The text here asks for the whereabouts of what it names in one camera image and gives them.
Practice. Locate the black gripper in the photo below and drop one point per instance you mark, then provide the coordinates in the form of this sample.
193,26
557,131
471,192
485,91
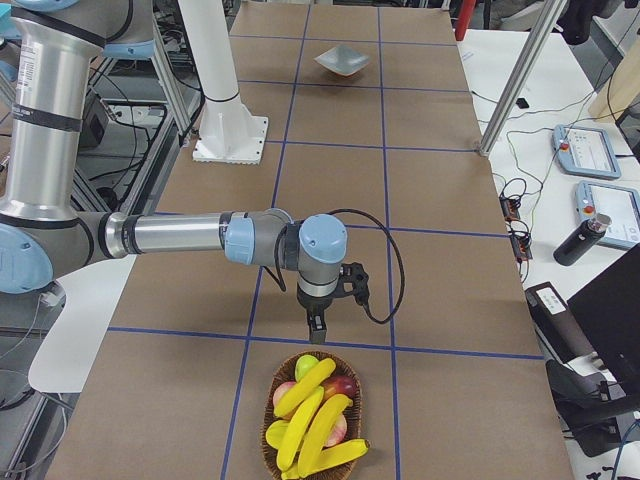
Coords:
313,304

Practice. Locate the yellow banana top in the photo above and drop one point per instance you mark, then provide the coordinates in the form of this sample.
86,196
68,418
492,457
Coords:
298,393

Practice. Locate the yellow banana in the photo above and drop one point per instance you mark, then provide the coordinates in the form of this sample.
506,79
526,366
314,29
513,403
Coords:
298,393
319,431
275,432
297,429
340,454

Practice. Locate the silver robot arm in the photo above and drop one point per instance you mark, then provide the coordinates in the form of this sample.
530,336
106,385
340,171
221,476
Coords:
44,238

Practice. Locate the woven brown basket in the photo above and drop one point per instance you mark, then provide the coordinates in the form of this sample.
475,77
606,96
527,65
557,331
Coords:
312,420

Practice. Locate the grey square plate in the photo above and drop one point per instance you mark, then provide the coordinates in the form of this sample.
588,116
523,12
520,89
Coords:
343,60

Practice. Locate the green apple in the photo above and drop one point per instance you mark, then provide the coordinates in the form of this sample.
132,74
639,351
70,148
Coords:
303,365

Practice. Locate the pink peach left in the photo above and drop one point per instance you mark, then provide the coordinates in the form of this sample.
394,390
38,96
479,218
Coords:
280,392

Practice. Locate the pink peach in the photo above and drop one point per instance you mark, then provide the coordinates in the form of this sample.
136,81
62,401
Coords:
338,432
280,392

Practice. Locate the pink peach right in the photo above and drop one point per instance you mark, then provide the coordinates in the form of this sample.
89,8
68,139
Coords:
338,432

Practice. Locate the brown paper table cover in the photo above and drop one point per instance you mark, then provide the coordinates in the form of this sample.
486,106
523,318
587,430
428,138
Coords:
453,388

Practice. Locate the small circuit board near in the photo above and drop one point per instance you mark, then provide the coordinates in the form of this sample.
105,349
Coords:
521,242

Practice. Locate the small circuit board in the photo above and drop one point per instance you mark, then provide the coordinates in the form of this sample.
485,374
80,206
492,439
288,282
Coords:
521,242
510,208

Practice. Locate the small circuit board far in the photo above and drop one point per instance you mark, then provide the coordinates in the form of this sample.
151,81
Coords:
510,208

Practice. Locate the black box with label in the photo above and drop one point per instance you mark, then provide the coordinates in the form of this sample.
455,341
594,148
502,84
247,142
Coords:
557,325

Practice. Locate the black bottle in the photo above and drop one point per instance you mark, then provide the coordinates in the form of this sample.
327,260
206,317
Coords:
583,238

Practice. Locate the black monitor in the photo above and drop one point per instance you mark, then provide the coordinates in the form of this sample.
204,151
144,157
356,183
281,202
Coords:
607,311

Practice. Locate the teach pendant far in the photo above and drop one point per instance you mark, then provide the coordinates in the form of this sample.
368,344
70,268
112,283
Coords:
587,152

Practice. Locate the teach pendant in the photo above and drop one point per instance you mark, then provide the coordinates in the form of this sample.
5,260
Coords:
587,152
619,203

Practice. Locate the teach pendant near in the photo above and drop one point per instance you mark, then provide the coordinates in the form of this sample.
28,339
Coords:
619,203

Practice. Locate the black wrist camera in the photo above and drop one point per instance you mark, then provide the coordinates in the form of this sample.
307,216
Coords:
353,282

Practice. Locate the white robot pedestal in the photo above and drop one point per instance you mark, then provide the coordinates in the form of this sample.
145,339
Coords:
228,132

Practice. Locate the aluminium frame post left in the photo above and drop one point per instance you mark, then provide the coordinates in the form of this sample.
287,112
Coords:
172,91

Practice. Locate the aluminium frame post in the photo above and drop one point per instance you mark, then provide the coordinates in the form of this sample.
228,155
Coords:
525,62
172,91

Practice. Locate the aluminium frame post right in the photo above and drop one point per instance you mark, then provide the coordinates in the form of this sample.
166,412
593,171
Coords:
525,62

